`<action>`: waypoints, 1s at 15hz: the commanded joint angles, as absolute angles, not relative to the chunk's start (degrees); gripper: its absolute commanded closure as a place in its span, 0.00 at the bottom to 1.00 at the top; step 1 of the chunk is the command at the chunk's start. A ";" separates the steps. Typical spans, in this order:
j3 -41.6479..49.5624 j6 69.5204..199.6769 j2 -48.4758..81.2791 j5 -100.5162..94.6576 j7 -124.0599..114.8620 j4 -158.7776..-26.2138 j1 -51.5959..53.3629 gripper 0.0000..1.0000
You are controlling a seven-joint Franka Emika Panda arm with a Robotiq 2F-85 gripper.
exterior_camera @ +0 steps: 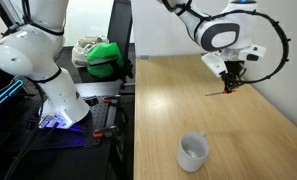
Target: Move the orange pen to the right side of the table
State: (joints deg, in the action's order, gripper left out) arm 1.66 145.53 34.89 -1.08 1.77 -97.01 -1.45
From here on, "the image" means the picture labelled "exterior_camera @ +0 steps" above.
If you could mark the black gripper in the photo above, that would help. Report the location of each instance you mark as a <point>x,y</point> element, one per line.
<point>236,68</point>

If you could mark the orange and silver pen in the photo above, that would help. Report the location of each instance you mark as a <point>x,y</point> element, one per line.
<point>218,93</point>

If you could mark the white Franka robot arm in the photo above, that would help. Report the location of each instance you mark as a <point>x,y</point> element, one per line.
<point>61,96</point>

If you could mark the white ceramic mug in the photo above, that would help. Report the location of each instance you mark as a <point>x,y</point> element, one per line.
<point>192,156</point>

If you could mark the grey table clip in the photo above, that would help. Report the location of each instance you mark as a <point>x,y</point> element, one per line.
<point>143,57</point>

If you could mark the orange and black clamp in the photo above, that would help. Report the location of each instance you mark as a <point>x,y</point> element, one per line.
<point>111,99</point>
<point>104,132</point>

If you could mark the green bag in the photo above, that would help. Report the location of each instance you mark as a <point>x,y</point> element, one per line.
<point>104,56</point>

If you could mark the white plastic bag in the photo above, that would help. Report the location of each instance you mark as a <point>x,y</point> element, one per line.
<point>79,50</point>

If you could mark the blue LED strip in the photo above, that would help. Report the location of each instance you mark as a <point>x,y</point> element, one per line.
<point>4,96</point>

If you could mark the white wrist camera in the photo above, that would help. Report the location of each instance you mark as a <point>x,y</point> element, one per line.
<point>214,64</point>

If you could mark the black vertical post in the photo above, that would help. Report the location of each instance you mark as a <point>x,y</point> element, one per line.
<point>120,23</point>

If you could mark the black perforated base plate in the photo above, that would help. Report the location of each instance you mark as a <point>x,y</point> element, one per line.
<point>98,116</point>

